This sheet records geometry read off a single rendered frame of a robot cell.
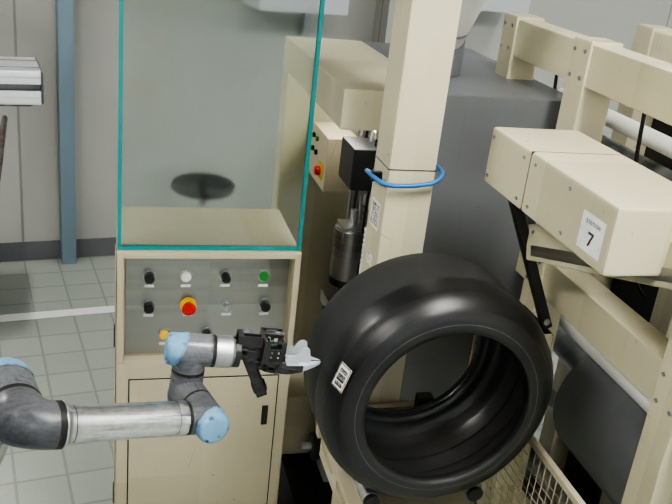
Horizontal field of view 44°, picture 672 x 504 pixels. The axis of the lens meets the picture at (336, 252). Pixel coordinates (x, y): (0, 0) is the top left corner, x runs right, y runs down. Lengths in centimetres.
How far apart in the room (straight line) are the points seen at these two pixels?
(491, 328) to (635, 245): 40
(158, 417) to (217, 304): 91
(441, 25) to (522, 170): 40
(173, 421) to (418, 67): 102
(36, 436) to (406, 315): 81
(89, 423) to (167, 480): 121
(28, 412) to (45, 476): 201
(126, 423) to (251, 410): 108
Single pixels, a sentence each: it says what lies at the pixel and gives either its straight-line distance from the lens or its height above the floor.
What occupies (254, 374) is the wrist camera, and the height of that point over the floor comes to 124.
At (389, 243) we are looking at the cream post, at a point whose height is 145.
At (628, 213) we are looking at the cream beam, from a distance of 173.
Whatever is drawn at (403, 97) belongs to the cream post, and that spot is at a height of 184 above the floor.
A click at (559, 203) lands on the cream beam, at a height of 172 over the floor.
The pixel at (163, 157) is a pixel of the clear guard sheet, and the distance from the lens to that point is 245.
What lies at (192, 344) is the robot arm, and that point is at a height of 133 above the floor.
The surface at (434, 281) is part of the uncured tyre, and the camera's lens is 196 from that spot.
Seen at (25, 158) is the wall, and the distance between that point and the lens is 543.
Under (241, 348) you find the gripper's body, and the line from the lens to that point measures 193.
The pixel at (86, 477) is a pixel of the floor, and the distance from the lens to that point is 371.
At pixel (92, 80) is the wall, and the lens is 535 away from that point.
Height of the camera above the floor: 226
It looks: 22 degrees down
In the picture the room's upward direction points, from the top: 7 degrees clockwise
